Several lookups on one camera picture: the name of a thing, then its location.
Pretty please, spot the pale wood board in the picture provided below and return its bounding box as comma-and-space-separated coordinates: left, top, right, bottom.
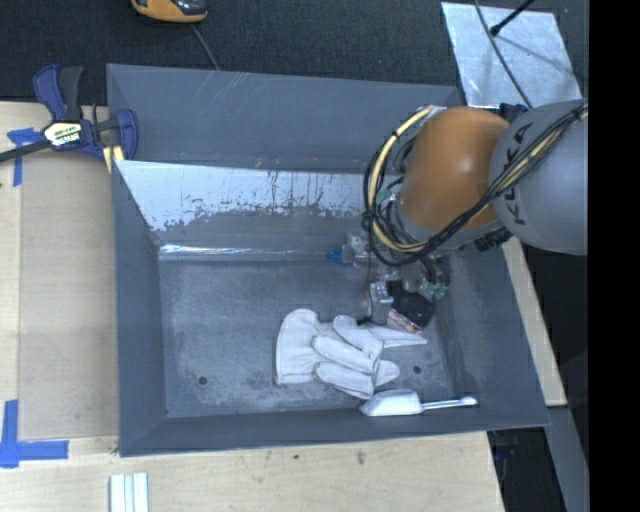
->
18, 153, 121, 442

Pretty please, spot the black packet with colourful edge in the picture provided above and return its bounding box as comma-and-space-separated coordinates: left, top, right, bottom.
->
387, 279, 437, 332

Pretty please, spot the black cylinder on white bracket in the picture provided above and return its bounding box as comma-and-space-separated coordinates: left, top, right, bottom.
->
472, 227, 514, 253

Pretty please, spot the grey metal bin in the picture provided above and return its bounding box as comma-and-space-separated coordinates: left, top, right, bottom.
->
105, 63, 552, 458

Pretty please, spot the white plastic scoop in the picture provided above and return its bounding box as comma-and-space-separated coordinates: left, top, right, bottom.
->
358, 388, 479, 418

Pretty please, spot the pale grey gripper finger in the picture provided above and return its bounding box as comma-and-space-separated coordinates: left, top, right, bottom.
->
369, 281, 395, 327

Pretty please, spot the white work glove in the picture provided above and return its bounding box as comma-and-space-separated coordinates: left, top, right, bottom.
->
273, 307, 429, 401

